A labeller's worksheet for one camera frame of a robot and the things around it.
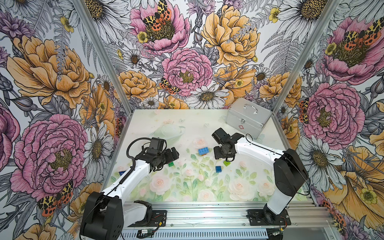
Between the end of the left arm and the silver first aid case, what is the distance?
1.56 feet

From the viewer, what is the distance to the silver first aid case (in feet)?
3.24

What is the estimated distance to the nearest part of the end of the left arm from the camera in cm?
62
